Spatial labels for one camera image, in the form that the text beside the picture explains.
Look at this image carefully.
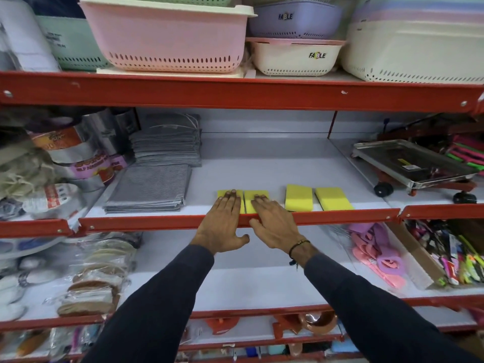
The steel tray trolley with wheels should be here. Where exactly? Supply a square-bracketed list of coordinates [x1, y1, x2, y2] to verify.
[351, 139, 480, 204]

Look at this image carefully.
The orange plastic holder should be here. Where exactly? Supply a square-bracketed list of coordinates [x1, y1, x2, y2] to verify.
[206, 317, 240, 336]

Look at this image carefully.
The white colander bowl pink rim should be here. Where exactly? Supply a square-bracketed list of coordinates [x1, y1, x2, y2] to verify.
[245, 37, 346, 77]

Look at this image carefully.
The pile of pink green brushes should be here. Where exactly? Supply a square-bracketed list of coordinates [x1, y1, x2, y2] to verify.
[440, 133, 484, 174]

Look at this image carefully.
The white plastic wrapped roll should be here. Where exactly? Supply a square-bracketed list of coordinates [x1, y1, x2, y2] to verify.
[0, 0, 61, 73]

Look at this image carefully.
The large cream perforated basket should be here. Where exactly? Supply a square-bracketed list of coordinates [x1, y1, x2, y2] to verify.
[340, 19, 484, 84]

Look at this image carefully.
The person's right forearm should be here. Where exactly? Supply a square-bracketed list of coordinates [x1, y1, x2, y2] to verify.
[290, 242, 481, 363]

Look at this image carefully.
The cream plastic basket lid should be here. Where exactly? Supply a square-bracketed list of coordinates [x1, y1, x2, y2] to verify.
[96, 66, 246, 78]

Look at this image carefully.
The flat stack of grey cloths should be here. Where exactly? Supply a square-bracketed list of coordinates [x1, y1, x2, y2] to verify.
[103, 164, 193, 214]

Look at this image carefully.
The green perforated plastic basket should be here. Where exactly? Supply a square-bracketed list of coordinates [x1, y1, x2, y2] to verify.
[36, 16, 111, 72]

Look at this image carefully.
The pile of packed brown scrubbers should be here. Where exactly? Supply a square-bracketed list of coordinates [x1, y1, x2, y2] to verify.
[56, 238, 141, 317]

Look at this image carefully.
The black cord bracelet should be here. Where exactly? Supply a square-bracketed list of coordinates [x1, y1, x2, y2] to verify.
[288, 240, 311, 266]

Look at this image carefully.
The lavender plastic colander bowl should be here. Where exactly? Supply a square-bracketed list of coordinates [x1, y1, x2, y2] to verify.
[247, 1, 344, 40]

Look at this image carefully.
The pile of white packed items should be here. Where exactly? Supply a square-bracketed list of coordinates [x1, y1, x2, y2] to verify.
[0, 253, 57, 322]

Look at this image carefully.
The cardboard box of colourful tools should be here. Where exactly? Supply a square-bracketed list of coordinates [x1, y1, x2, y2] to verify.
[386, 220, 484, 289]

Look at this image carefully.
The person's left hand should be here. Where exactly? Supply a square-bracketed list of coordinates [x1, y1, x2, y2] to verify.
[191, 190, 250, 256]

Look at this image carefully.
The pile of foil rolls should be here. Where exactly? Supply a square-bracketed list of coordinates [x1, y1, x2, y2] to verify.
[26, 109, 141, 193]

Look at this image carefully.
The red metal shelf rack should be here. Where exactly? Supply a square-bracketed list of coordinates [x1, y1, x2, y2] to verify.
[0, 70, 484, 363]

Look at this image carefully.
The person's left forearm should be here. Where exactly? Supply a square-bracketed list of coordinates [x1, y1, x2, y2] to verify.
[81, 244, 215, 363]

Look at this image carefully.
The person's right hand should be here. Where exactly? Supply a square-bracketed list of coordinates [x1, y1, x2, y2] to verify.
[249, 196, 311, 261]

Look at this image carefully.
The bag of pink plastic hooks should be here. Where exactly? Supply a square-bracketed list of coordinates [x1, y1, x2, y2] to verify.
[346, 222, 408, 289]

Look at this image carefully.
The yellow sponge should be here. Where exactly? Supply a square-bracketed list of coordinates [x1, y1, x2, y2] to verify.
[244, 190, 270, 215]
[284, 184, 314, 212]
[217, 190, 246, 215]
[315, 187, 355, 211]

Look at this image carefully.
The brown tape roll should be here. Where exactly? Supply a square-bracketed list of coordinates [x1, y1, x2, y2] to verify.
[299, 311, 339, 335]

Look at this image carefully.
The pink perforated plastic basket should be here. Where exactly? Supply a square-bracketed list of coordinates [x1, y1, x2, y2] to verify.
[79, 0, 258, 74]

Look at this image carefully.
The tall stack of grey cloths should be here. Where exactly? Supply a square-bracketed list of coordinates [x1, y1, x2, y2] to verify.
[129, 113, 203, 167]

